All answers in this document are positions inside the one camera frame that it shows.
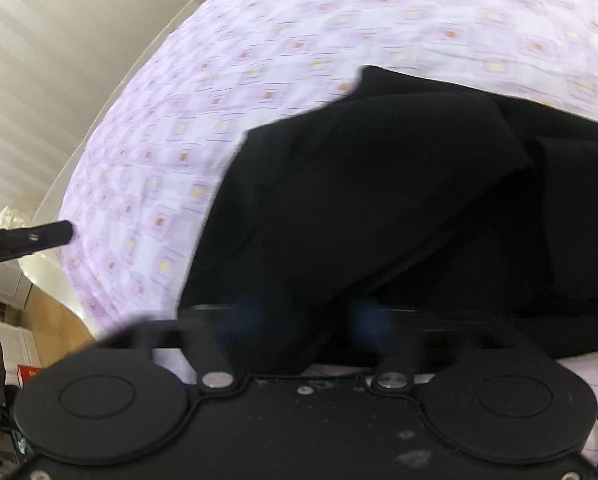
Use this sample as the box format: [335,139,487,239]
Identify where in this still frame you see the black pants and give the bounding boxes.
[179,66,598,372]

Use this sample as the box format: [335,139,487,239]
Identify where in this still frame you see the purple patterned bed sheet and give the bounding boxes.
[56,0,598,466]

